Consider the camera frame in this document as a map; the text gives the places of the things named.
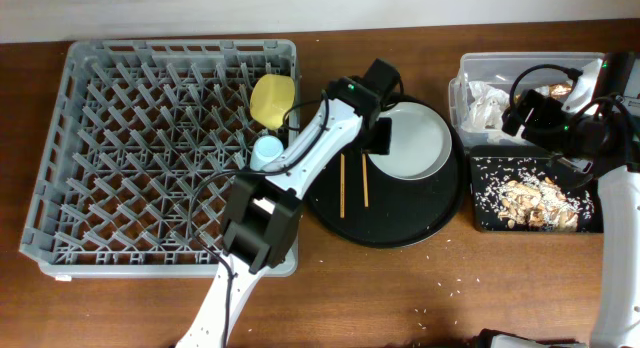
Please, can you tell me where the grey dishwasher rack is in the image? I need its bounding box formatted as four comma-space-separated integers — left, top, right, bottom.
19, 39, 299, 280

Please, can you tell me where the clear plastic bin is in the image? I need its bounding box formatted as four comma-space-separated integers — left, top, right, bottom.
449, 52, 604, 150

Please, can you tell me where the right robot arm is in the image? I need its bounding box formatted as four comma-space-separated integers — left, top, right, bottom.
502, 52, 639, 348

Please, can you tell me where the white napkin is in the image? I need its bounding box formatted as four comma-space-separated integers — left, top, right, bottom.
461, 81, 509, 133

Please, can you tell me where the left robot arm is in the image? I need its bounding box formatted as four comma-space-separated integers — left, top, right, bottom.
177, 59, 403, 347

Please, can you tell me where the gold foil wrapper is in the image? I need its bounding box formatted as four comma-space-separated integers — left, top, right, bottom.
512, 82, 573, 103

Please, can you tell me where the wooden chopstick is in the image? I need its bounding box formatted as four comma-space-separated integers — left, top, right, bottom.
361, 153, 369, 208
339, 153, 346, 219

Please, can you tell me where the round black tray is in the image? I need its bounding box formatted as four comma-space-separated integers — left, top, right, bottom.
305, 126, 468, 248

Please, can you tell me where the black rectangular tray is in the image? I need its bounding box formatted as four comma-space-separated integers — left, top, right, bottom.
468, 145, 606, 234

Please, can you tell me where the food scraps and rice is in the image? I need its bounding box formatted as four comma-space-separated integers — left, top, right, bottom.
474, 157, 596, 233

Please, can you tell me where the yellow bowl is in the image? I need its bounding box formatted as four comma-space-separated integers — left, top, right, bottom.
249, 74, 296, 130

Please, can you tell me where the blue plastic cup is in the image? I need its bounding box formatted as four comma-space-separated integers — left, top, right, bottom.
249, 135, 284, 171

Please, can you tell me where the grey round plate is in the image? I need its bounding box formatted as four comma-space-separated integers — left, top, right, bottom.
369, 102, 453, 180

